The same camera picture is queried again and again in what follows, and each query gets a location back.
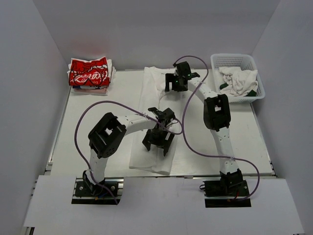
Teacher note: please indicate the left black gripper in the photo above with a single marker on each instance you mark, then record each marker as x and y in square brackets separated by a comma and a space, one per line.
[149, 139]

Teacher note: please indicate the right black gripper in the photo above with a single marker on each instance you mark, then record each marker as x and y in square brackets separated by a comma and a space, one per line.
[170, 78]

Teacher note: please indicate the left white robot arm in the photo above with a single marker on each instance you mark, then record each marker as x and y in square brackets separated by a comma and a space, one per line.
[107, 135]

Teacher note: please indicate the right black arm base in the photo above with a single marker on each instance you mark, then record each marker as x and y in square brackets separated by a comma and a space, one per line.
[217, 196]

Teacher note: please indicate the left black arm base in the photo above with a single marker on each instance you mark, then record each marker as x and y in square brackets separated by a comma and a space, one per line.
[83, 196]

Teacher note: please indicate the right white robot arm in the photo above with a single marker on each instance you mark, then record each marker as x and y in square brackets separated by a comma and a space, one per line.
[216, 117]

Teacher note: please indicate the white folded shirts under stack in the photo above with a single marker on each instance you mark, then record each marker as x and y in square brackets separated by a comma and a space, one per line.
[94, 90]

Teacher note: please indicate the dark green garment in basket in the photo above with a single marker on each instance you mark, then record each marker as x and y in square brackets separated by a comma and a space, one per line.
[222, 86]

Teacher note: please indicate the white perforated plastic basket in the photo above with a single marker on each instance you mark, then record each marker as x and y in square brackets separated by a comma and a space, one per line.
[245, 62]

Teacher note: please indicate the white crumpled shirt in basket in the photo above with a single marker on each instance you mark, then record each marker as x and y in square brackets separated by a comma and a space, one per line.
[240, 82]

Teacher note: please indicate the red Coca-Cola folded t-shirt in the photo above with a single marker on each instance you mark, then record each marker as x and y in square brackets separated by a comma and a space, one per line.
[93, 73]

